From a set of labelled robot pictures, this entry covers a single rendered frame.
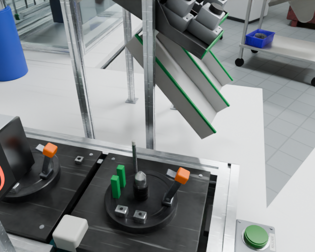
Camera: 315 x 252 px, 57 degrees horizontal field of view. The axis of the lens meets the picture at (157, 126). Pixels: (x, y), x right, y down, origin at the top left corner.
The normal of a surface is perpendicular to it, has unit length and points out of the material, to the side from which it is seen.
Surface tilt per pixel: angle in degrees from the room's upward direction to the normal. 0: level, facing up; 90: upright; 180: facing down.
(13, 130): 90
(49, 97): 0
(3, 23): 90
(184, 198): 0
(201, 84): 90
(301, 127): 0
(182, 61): 90
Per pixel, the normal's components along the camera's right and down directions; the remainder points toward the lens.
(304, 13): -0.15, 0.47
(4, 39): 0.75, 0.39
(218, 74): -0.43, 0.53
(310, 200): 0.00, -0.81
